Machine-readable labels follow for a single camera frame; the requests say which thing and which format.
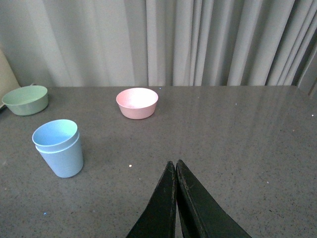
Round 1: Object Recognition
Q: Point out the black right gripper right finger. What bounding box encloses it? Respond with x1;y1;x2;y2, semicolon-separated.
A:
176;160;250;238

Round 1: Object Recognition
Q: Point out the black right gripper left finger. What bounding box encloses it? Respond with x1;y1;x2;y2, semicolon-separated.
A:
127;161;177;238

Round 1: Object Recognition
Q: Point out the blue cup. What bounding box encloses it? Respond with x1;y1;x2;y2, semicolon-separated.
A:
32;119;79;153
36;136;84;178

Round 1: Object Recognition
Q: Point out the pink bowl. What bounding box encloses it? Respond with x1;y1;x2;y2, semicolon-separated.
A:
116;88;159;119

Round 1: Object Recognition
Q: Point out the green bowl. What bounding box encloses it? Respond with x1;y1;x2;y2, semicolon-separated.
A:
2;85;49;116

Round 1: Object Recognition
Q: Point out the white toaster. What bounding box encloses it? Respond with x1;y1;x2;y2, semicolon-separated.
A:
0;50;20;110

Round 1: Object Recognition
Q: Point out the grey curtain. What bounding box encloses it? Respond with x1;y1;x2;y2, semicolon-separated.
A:
0;0;317;96

